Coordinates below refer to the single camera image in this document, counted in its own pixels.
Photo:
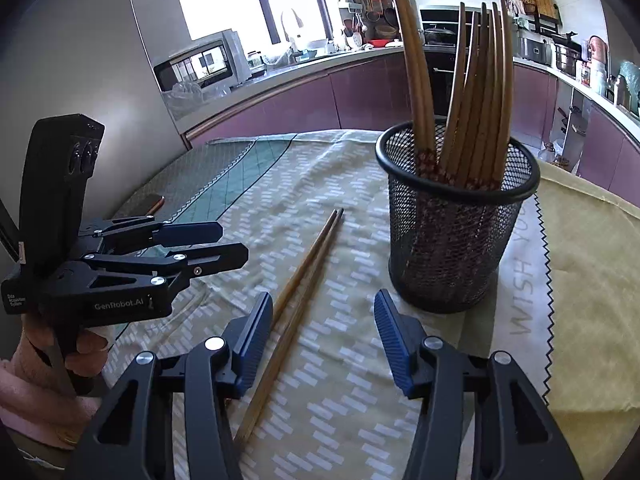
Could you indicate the black wok on stove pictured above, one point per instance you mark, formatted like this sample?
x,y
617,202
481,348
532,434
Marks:
x,y
437,35

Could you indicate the black built-in oven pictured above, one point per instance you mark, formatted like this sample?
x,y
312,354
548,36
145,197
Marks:
x,y
440,58

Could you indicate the yellow cloth mat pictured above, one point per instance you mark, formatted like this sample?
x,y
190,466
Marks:
x,y
593,241

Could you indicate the patterned beige table cloth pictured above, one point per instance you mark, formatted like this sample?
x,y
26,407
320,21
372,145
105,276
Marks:
x,y
334,412

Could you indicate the black mesh utensil holder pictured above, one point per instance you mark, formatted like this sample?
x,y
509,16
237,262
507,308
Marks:
x,y
446,243

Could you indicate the steel pot on counter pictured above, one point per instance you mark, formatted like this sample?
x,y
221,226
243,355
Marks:
x,y
566,59

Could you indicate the smartphone with brown case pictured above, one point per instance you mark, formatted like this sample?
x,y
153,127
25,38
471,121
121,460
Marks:
x,y
149,206

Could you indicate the silver microwave oven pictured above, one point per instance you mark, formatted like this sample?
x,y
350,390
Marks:
x,y
215,59

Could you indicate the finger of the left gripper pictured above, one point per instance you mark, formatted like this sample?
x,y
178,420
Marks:
x,y
137,233
191,263

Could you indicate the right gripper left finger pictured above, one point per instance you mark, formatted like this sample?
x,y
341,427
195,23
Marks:
x,y
130,437

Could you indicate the person left hand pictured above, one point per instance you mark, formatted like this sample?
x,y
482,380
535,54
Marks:
x,y
33,402

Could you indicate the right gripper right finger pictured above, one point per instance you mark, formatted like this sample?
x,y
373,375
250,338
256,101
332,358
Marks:
x,y
515,435

